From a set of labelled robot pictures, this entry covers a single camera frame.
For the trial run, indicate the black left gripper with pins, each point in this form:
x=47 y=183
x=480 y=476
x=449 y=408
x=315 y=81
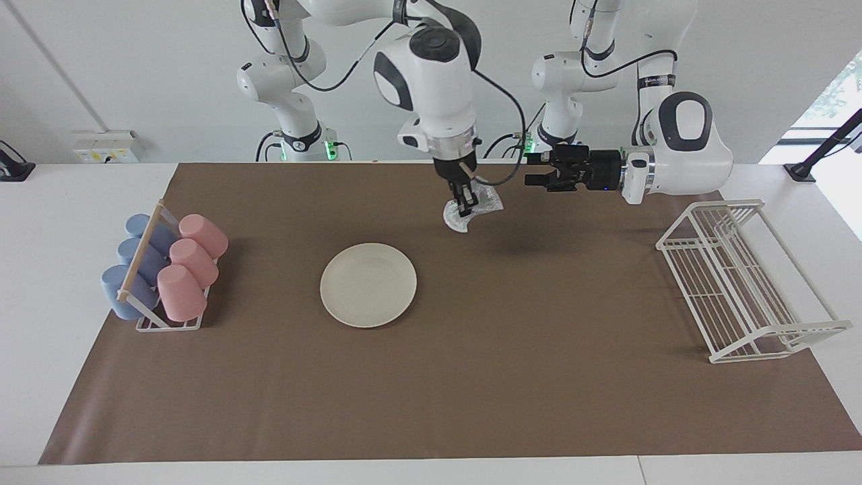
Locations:
x=599 y=170

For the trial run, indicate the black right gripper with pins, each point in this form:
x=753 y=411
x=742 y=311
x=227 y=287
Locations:
x=458 y=168

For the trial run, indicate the silver mesh sponge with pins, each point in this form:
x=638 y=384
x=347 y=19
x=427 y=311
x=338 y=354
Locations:
x=488 y=201

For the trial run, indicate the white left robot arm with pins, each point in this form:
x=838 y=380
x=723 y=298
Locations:
x=693 y=162

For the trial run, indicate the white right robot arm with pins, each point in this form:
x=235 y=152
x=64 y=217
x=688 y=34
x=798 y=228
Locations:
x=438 y=87

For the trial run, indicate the cream round plate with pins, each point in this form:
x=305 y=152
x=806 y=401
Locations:
x=368 y=285

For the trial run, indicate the brown table mat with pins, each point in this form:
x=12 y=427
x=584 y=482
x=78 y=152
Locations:
x=471 y=377

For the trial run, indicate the pink plastic cup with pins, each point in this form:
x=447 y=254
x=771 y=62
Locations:
x=180 y=296
x=205 y=234
x=195 y=263

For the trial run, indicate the blue plastic cup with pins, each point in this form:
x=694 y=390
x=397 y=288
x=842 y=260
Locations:
x=120 y=293
x=131 y=252
x=138 y=225

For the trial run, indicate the white cup holder rack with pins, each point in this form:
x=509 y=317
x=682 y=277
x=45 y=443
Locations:
x=143 y=259

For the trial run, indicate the white wall socket box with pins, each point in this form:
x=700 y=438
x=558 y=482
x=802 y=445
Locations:
x=108 y=147

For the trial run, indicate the black desk clamp mount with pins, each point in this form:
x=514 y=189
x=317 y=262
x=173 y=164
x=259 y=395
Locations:
x=13 y=168

